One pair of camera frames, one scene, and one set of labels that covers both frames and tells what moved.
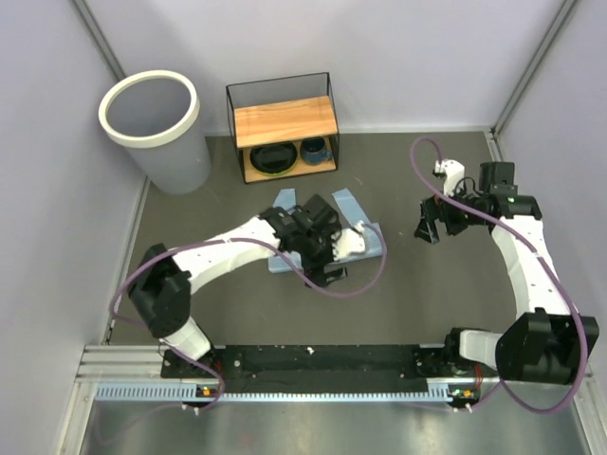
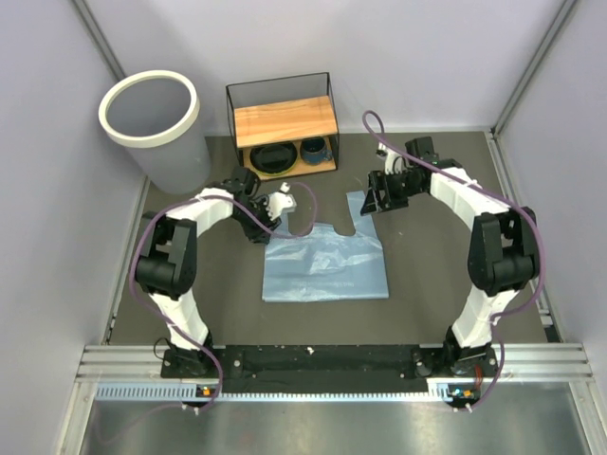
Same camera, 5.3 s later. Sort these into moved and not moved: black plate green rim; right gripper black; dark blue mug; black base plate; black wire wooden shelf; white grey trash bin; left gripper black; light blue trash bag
Moved: left gripper black; light blue trash bag; right gripper black
Not moved: dark blue mug; black plate green rim; black base plate; black wire wooden shelf; white grey trash bin
